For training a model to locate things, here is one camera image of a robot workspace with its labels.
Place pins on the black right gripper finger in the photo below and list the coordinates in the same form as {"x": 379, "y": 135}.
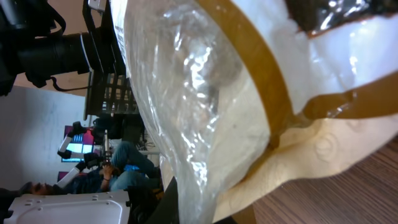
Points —
{"x": 167, "y": 210}

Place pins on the brown white snack pouch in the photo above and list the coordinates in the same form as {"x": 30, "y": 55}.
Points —
{"x": 243, "y": 96}

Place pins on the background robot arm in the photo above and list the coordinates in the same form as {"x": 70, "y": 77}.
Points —
{"x": 90, "y": 159}

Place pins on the seated person in background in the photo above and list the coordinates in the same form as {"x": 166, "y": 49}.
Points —
{"x": 127, "y": 168}

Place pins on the background monitor screen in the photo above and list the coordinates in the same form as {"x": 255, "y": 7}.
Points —
{"x": 73, "y": 148}

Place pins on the grey plastic basket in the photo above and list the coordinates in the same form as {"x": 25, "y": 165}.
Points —
{"x": 108, "y": 94}

